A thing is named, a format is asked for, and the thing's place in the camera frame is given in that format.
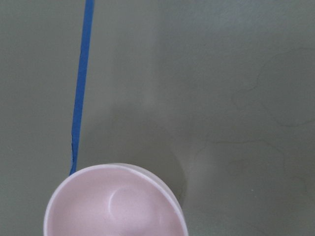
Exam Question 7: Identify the pink bowl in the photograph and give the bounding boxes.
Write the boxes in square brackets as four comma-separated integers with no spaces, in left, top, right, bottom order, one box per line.
[43,163,189,236]

